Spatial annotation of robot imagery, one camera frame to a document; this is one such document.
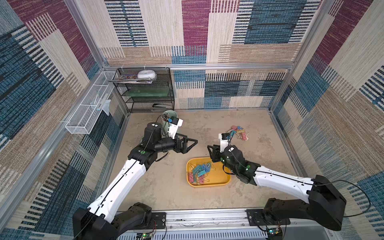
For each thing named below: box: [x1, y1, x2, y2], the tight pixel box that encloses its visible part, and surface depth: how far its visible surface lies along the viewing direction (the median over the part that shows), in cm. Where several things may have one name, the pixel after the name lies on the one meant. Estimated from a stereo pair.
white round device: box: [137, 69, 156, 81], surface depth 91 cm
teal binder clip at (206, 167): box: [201, 163, 211, 173], surface depth 90 cm
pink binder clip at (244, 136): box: [241, 131, 249, 141], surface depth 104 cm
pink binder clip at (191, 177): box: [188, 173, 194, 183], surface depth 85 cm
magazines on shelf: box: [109, 71, 157, 84], surface depth 91 cm
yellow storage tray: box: [186, 157, 232, 187], surface depth 87 cm
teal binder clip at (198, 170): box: [192, 165, 206, 177], surface depth 88 cm
